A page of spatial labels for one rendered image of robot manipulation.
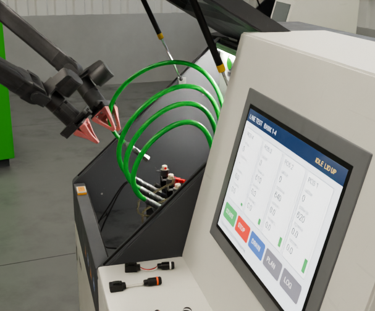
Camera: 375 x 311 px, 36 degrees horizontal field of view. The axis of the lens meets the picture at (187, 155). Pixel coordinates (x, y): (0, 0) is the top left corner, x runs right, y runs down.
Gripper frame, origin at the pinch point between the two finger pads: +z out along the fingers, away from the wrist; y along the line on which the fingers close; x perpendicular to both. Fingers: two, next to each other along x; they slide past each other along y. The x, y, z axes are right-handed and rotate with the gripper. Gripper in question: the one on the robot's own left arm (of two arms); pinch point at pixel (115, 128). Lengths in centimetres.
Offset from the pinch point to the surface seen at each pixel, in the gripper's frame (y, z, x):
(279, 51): -44, 29, -62
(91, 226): -15.6, 22.5, 18.2
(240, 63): -31, 22, -51
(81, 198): 0.6, 9.0, 26.0
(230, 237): -44, 52, -29
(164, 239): -29, 41, -7
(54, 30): 486, -345, 232
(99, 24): 530, -325, 191
